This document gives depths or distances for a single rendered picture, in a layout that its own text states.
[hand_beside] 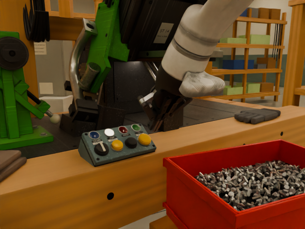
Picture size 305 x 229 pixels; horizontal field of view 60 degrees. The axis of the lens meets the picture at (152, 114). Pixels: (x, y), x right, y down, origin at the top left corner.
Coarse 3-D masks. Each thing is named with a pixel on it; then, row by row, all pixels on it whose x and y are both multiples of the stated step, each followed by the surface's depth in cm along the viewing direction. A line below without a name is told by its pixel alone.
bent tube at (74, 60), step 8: (88, 24) 79; (88, 32) 77; (96, 32) 78; (80, 40) 80; (80, 48) 82; (72, 56) 83; (80, 56) 84; (72, 64) 83; (72, 72) 82; (72, 80) 80; (72, 88) 79; (80, 88) 79; (80, 96) 76
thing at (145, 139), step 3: (141, 135) 59; (144, 135) 59; (147, 135) 60; (138, 138) 59; (141, 138) 58; (144, 138) 59; (147, 138) 59; (150, 138) 59; (141, 141) 58; (144, 141) 58; (147, 141) 58; (150, 141) 59; (144, 144) 58; (147, 144) 59
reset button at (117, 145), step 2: (114, 140) 55; (116, 140) 55; (118, 140) 56; (112, 142) 55; (114, 142) 55; (116, 142) 55; (118, 142) 55; (120, 142) 55; (112, 144) 55; (114, 144) 54; (116, 144) 55; (118, 144) 55; (120, 144) 55; (122, 144) 55; (112, 146) 55; (114, 146) 54; (116, 146) 54; (118, 146) 54; (120, 146) 55; (122, 146) 55; (114, 148) 54; (116, 148) 54; (118, 148) 55; (120, 148) 55
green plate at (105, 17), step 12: (108, 12) 74; (96, 24) 80; (108, 24) 73; (96, 36) 79; (108, 36) 73; (120, 36) 76; (96, 48) 78; (108, 48) 73; (120, 48) 77; (96, 60) 76; (120, 60) 78
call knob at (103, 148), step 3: (99, 144) 53; (102, 144) 53; (105, 144) 54; (96, 147) 53; (99, 147) 53; (102, 147) 53; (105, 147) 53; (96, 150) 53; (99, 150) 52; (102, 150) 52; (105, 150) 52; (99, 153) 52; (102, 153) 52; (105, 153) 53
